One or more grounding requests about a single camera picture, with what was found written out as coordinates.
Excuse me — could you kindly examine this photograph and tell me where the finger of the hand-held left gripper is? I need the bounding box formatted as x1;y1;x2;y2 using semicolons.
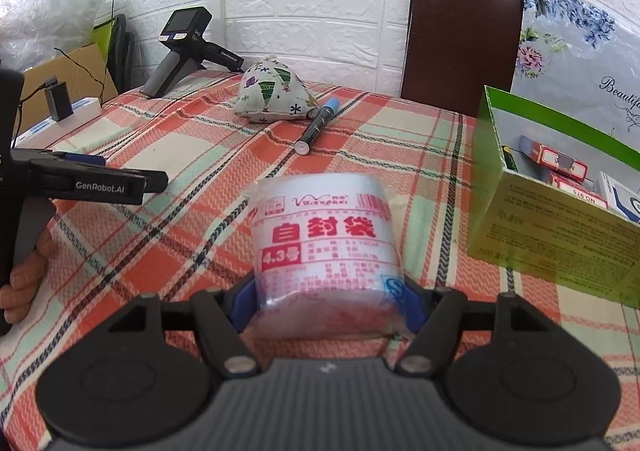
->
52;154;107;167
141;170;169;193

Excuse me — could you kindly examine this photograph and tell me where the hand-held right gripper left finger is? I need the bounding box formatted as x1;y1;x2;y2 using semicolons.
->
107;278;261;379

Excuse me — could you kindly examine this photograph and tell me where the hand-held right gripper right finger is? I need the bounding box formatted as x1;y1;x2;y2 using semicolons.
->
395;276;556;378

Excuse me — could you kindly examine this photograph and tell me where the pack of zip bags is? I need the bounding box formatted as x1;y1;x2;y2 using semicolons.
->
244;172;416;342

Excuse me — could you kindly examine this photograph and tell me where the green cardboard box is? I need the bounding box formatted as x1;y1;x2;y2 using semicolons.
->
465;85;640;309

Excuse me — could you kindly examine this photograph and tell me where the white and blue box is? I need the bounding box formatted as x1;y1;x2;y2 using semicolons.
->
595;171;640;222

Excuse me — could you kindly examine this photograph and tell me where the person's left hand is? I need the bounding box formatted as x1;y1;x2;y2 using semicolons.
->
0;226;53;324

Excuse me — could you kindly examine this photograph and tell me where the white power strip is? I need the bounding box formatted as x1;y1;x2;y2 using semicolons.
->
15;96;103;149

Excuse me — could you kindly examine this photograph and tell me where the black plug adapter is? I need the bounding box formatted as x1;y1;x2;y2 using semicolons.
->
42;77;73;122

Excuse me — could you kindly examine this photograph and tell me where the plaid tablecloth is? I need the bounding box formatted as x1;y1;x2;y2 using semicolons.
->
0;71;640;451

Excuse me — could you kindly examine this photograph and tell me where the brown cardboard box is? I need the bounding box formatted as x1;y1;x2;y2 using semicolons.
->
10;42;120;142

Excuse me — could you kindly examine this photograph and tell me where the black flat item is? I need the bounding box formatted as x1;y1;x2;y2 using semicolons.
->
110;14;132;94

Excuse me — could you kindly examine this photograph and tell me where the clear bubble plastic bag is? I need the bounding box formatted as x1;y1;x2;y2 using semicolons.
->
0;0;108;72

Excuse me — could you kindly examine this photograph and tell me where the green flat item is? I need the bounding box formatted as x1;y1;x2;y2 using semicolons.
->
92;18;118;97

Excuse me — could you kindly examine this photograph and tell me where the patterned fabric pouch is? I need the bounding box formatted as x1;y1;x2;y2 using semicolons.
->
235;54;319;124

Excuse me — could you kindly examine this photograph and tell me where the idle hand-held gripper with screen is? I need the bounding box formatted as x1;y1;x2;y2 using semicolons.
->
139;6;245;98

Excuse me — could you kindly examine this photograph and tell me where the black marker with blue cap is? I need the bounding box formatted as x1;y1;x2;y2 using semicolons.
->
293;97;341;155

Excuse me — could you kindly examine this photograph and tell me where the red card box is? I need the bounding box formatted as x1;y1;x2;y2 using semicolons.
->
547;171;608;209
517;135;591;182

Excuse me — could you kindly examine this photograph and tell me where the floral plastic bag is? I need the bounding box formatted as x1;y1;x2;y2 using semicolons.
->
510;0;640;152

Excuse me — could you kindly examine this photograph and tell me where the thin black cable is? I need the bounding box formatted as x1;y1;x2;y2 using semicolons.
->
15;47;108;107

